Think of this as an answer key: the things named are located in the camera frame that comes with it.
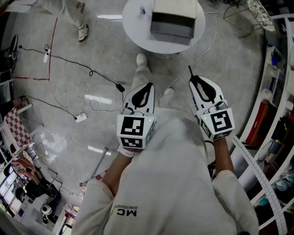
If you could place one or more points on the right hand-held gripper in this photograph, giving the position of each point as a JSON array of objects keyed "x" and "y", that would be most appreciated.
[{"x": 219, "y": 122}]

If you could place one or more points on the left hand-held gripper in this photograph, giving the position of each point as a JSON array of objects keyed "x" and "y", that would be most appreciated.
[{"x": 132, "y": 127}]

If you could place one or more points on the person's left forearm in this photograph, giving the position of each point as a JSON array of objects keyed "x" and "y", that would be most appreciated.
[{"x": 117, "y": 172}]

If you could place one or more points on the person's right forearm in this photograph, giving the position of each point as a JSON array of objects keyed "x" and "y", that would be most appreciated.
[{"x": 222, "y": 156}]

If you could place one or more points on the black power adapter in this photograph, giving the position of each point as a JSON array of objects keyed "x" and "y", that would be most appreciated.
[{"x": 120, "y": 87}]

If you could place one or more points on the person's right white shoe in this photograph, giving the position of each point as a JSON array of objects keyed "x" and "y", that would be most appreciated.
[{"x": 169, "y": 91}]

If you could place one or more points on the person's white shoe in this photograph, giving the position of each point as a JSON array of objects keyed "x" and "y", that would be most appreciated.
[
  {"x": 141, "y": 59},
  {"x": 169, "y": 91}
]

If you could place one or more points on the person's left white shoe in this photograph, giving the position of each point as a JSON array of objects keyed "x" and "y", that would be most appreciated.
[{"x": 141, "y": 59}]

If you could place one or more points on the red box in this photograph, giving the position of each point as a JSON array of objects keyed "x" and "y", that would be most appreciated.
[{"x": 257, "y": 124}]

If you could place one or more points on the short white power strip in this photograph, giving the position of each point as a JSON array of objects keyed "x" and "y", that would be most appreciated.
[{"x": 81, "y": 117}]

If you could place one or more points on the round white table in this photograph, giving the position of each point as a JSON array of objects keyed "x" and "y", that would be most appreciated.
[{"x": 135, "y": 29}]

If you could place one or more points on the white shelf rack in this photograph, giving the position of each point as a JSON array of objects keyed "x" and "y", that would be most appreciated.
[{"x": 282, "y": 91}]

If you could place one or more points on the blue item in clear box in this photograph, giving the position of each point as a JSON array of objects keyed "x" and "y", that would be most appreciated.
[{"x": 275, "y": 60}]

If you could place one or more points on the person's white sweatshirt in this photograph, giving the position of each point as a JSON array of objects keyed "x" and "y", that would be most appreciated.
[{"x": 170, "y": 183}]

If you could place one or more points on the perforated metal strip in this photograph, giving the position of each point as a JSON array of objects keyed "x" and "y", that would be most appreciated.
[{"x": 259, "y": 172}]

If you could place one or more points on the red floor tape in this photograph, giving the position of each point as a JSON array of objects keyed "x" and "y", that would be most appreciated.
[{"x": 52, "y": 46}]

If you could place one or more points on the long white power strip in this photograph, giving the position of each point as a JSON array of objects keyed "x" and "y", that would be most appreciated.
[{"x": 46, "y": 56}]

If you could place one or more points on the black standing fan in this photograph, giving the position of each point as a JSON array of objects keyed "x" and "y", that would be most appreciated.
[{"x": 13, "y": 52}]

